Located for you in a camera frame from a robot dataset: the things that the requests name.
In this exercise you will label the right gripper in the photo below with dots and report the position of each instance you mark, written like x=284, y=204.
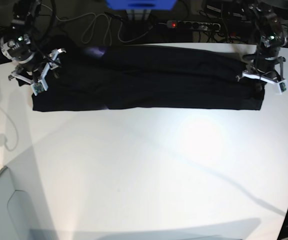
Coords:
x=37, y=76

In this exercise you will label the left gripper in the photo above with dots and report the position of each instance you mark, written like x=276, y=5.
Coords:
x=264, y=69

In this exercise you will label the black T-shirt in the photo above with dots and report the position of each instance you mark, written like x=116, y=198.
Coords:
x=126, y=77

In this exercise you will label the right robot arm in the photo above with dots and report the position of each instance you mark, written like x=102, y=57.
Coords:
x=19, y=45

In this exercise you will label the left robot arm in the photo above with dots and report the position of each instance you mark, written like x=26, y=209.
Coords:
x=271, y=36

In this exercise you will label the black power strip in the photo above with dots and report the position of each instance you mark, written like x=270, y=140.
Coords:
x=194, y=25

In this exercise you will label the blue box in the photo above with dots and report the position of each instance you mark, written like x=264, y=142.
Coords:
x=141, y=4

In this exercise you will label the grey panel at table corner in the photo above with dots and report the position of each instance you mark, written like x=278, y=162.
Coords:
x=33, y=208

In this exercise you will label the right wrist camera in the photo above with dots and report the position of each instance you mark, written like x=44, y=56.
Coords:
x=39, y=87

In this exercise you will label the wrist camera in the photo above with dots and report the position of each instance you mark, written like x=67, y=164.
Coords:
x=39, y=87
x=282, y=86

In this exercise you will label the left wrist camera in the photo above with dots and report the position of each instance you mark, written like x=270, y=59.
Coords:
x=282, y=86

